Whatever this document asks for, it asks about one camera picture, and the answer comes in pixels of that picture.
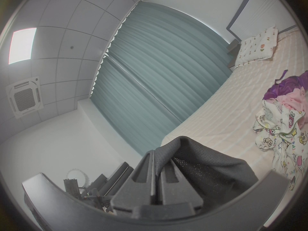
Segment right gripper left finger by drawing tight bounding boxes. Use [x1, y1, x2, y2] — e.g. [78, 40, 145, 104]
[110, 150, 157, 211]

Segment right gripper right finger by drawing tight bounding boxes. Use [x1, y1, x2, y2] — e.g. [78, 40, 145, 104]
[158, 158, 205, 211]

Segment black T-shirt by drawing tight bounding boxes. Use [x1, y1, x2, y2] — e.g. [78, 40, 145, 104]
[154, 136, 259, 203]

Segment bed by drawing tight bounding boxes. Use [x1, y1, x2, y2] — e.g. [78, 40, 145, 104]
[160, 0, 308, 228]

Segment black chest of drawers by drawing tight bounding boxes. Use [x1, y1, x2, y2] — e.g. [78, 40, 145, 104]
[96, 161, 134, 197]

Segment blue-green curtain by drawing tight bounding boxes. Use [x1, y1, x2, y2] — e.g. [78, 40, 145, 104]
[103, 0, 234, 124]
[90, 56, 183, 156]

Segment white printed pyjama top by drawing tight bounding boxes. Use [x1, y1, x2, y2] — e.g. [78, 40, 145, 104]
[253, 100, 308, 194]

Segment pink garment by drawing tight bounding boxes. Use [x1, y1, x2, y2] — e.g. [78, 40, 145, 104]
[277, 87, 308, 110]

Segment white ceiling air conditioner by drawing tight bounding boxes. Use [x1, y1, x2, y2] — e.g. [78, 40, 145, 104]
[6, 76, 44, 118]

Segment purple garment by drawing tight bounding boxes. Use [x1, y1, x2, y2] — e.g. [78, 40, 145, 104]
[263, 70, 308, 100]

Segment grey bedside table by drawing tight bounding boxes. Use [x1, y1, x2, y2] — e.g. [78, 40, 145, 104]
[226, 39, 241, 68]

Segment white printed pillow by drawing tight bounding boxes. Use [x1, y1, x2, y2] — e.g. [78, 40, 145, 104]
[234, 26, 279, 69]

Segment square ceiling light panel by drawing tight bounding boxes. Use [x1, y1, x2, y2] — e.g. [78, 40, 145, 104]
[8, 28, 37, 65]

